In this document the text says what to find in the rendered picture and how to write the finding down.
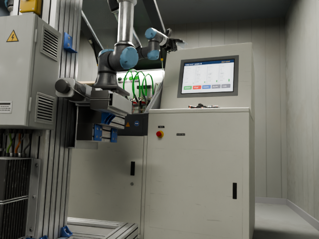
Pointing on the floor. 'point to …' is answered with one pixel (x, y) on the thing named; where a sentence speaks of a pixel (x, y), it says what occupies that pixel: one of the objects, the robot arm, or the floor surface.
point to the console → (201, 158)
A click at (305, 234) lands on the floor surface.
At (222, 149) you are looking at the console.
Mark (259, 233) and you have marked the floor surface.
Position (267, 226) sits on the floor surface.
